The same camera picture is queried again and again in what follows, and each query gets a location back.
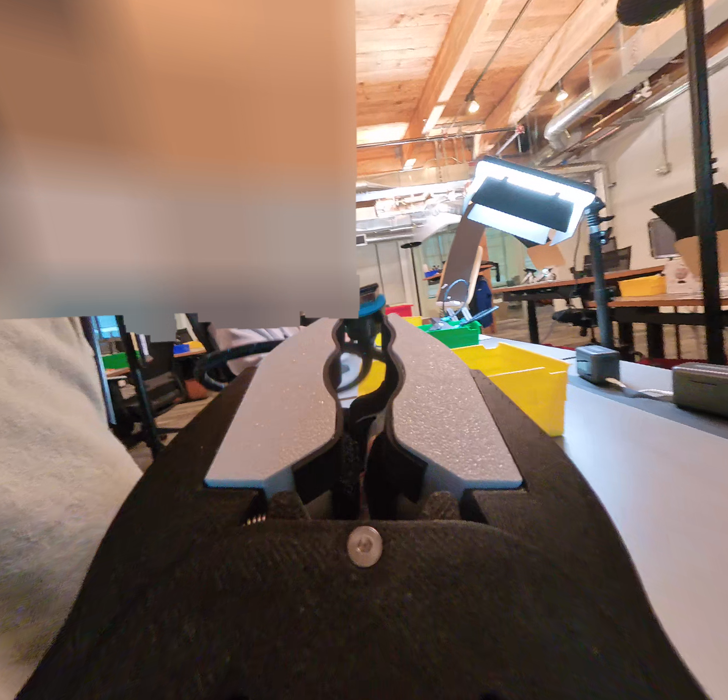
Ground green plastic bin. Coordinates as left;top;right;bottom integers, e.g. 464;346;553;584
418;319;483;349

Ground bright led light panel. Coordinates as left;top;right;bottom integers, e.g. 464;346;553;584
463;155;598;250

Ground black floor lamp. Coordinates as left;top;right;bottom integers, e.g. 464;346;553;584
400;241;425;315

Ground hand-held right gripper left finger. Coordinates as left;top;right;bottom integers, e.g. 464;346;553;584
204;315;345;495

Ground white flat panel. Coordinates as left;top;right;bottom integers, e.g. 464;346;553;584
435;216;488;307

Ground long wooden workbench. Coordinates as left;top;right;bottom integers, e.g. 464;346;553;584
492;265;728;345

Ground black rectangular box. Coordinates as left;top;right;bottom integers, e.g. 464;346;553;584
672;362;728;418

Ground white and blue tools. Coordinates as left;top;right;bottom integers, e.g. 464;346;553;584
438;279;500;330

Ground small dark cube box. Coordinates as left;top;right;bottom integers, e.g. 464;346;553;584
576;345;622;385

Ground braided hdmi cable green plugs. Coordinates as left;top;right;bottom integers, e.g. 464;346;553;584
196;282;394;428

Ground thin black light stand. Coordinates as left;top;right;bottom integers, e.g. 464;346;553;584
583;197;619;349

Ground black office chair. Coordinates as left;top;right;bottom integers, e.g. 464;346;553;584
107;341;191;448
552;245;633;338

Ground yellow storage bin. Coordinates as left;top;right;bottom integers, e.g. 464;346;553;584
618;275;667;299

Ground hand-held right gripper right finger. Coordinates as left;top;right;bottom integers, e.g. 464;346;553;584
386;312;524;493

